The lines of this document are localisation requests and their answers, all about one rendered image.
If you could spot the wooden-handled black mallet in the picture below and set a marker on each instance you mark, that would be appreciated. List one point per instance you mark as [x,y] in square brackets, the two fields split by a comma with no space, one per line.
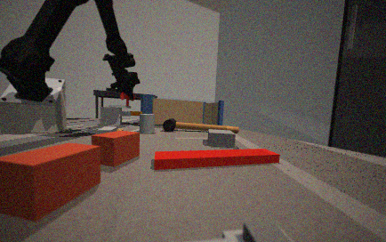
[171,123]

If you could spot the red flat bar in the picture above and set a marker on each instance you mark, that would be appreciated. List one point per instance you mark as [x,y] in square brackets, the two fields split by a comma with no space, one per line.
[206,158]

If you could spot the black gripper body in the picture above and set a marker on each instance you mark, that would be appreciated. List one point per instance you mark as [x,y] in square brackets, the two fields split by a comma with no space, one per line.
[122,79]

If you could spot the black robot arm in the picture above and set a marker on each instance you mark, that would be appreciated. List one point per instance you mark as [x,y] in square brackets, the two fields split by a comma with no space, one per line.
[26,59]

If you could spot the red box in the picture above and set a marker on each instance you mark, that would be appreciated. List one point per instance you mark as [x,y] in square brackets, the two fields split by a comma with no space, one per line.
[37,182]
[117,147]

